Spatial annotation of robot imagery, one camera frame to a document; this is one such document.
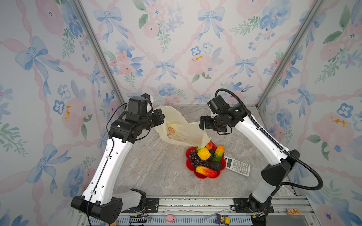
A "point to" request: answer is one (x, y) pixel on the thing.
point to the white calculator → (239, 167)
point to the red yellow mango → (206, 171)
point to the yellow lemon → (203, 154)
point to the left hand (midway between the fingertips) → (166, 113)
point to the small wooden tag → (293, 212)
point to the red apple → (209, 146)
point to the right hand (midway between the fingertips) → (205, 125)
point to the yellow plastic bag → (175, 128)
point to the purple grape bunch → (195, 160)
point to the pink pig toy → (170, 218)
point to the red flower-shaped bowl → (189, 165)
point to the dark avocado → (216, 165)
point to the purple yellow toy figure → (222, 219)
